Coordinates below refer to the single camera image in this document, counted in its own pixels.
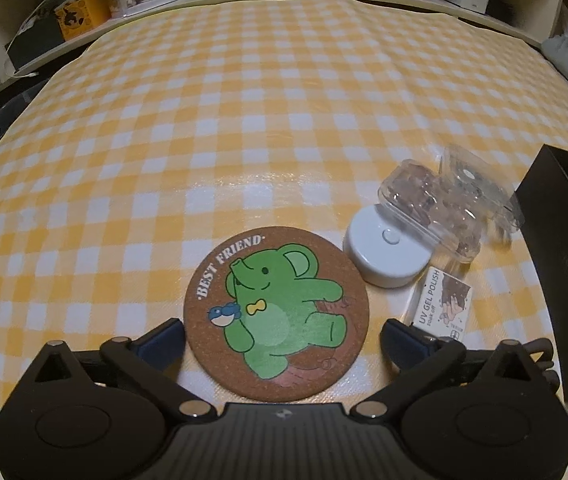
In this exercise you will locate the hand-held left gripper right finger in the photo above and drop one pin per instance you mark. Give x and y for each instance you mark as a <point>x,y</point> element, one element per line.
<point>405,346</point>

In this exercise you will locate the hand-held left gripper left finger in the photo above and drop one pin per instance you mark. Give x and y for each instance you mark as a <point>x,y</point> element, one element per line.
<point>163,346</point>

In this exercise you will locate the white nail gel polish box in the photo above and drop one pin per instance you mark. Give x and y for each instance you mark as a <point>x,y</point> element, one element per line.
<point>436,300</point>

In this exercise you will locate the white round puck lamp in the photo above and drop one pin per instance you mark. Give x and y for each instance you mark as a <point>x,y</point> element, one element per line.
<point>379,252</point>

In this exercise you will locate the round green elephant coaster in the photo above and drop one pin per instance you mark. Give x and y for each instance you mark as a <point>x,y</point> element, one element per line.
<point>274,310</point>

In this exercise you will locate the clear plastic bead box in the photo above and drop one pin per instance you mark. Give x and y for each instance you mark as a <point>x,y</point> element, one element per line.
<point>429,195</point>

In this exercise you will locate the black storage box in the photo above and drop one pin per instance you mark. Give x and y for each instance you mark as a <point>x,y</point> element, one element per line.
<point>564,260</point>

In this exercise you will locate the yellow checkered cloth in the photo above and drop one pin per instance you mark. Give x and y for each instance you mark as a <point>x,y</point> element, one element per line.
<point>213,135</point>

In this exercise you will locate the black bag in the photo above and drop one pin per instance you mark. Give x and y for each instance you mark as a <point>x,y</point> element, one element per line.
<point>38,45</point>

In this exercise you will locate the yellow printed box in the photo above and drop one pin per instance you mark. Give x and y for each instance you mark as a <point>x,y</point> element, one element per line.
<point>83,17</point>

